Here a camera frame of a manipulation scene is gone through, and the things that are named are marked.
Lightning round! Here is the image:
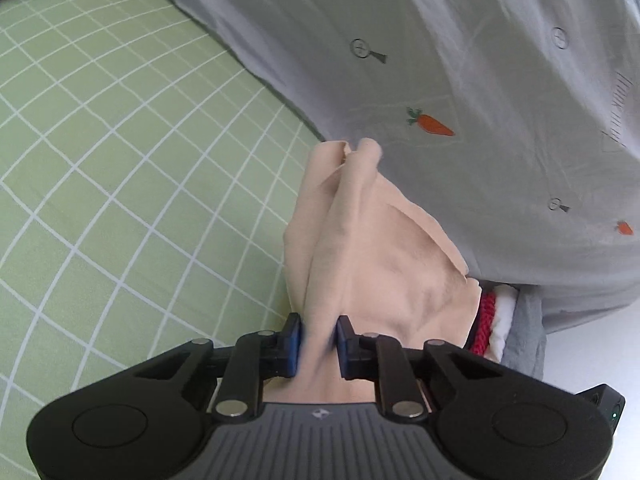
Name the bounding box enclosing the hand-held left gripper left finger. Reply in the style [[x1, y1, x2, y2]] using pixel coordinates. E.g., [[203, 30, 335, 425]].
[[134, 312, 304, 422]]

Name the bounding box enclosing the grey folded cloth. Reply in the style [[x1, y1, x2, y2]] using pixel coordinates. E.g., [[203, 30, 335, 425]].
[[500, 287, 549, 382]]

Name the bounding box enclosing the grey carrot print quilt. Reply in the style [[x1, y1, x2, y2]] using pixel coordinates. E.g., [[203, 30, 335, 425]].
[[117, 0, 640, 337]]

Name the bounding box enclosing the red knit garment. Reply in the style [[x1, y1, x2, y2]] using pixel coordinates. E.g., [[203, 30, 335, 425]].
[[466, 290, 499, 357]]

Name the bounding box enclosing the green checked bed sheet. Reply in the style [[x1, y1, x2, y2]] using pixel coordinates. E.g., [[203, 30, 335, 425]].
[[0, 0, 327, 463]]

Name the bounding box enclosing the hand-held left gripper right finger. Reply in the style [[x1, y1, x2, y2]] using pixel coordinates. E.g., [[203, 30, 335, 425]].
[[336, 315, 507, 421]]

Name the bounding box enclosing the peach long-sleeve sweater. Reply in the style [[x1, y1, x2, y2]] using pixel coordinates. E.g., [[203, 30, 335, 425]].
[[282, 137, 483, 406]]

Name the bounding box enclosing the white cloth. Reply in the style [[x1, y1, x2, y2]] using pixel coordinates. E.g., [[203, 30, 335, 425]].
[[486, 284, 522, 364]]

